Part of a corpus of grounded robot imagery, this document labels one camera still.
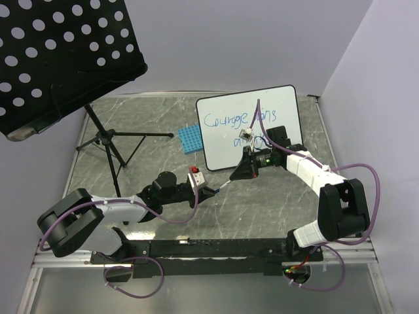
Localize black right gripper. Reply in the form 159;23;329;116
230;146;276;181

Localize white marker pen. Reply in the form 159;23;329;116
219;180;232;190

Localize white whiteboard black frame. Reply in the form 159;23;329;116
196;85;302;171

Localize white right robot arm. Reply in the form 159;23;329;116
229;126;371;260

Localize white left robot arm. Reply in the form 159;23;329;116
37;167;219;263

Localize blue studded building plate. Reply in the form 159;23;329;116
177;124;203;154

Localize black tripod stand legs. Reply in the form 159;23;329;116
76;105;174;198

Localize black perforated music stand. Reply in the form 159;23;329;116
1;1;147;142

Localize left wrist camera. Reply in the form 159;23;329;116
188;166;208;189

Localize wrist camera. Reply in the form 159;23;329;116
188;166;208;189
239;128;255;149

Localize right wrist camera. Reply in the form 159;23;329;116
239;128;255;149

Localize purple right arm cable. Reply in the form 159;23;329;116
250;98;382;292

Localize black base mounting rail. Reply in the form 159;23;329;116
90;238;323;282

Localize aluminium extrusion frame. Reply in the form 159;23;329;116
18;111;393;314

